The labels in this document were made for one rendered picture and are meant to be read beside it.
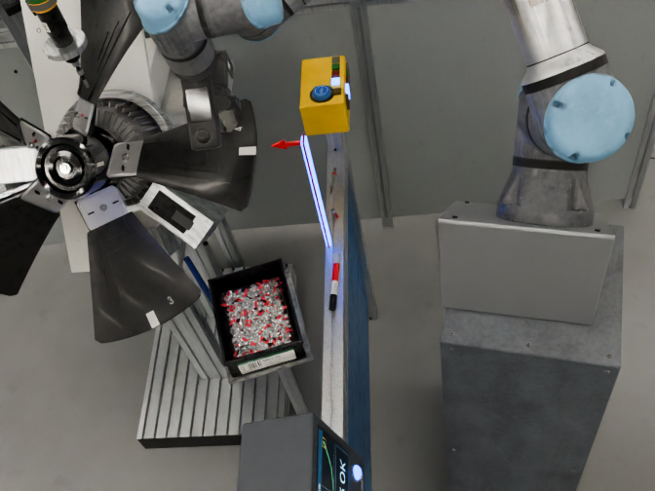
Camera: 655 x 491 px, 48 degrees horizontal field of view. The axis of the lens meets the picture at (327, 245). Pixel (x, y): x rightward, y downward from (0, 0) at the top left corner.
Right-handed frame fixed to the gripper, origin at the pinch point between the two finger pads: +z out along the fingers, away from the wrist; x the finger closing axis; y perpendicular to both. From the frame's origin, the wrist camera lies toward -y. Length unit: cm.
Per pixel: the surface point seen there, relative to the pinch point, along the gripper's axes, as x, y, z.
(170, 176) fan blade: 12.8, -4.2, 7.7
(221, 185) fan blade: 3.0, -6.6, 8.4
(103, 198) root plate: 28.5, -4.5, 14.0
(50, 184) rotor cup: 35.4, -4.6, 5.8
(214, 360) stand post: 32, -20, 106
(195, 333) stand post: 33, -15, 90
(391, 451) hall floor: -20, -48, 118
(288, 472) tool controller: -14, -59, -16
